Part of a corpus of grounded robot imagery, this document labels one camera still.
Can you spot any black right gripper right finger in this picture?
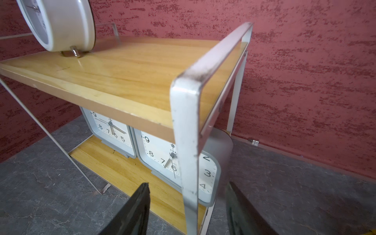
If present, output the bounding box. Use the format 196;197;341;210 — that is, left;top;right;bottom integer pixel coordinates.
225;181;277;235

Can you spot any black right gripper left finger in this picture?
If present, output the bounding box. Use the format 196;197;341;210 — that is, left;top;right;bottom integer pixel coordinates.
100;183;150;235

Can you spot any wooden white frame shelf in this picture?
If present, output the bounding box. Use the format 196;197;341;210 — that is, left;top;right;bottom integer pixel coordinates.
1;23;253;235

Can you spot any white twin bell alarm clock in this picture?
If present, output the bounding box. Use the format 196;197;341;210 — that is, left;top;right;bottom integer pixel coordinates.
17;0;96;52

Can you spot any grey square alarm clock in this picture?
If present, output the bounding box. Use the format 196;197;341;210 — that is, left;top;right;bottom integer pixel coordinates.
133;128;233;207
80;107;137;159

